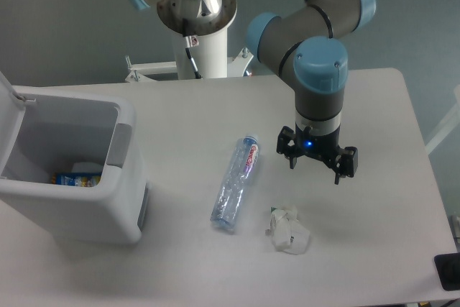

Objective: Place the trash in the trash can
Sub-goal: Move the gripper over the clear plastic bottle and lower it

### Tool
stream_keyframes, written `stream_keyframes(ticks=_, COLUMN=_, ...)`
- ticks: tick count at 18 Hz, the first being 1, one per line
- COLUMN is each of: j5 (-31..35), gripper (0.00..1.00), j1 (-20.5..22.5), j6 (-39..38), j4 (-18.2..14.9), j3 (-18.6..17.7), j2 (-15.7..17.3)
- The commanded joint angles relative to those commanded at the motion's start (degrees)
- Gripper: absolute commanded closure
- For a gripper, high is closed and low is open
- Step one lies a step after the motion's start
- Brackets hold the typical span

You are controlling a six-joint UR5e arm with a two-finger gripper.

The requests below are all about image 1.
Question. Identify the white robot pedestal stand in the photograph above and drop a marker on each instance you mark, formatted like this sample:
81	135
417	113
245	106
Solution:
199	41

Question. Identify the white plastic trash can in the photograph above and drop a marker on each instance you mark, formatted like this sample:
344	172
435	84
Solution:
46	131

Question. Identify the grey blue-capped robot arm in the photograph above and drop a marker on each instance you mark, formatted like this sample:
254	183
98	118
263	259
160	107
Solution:
304	50

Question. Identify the blue snack wrapper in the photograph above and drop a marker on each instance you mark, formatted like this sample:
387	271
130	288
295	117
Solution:
76	179

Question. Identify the white table leg frame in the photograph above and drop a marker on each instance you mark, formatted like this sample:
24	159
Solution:
446	125

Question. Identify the black device at table edge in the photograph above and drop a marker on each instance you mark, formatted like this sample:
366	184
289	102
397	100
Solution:
447	266

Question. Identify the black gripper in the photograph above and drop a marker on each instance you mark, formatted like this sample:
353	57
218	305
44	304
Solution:
344	161

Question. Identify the clear crushed plastic bottle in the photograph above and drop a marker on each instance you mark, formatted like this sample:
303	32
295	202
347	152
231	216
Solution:
235	182

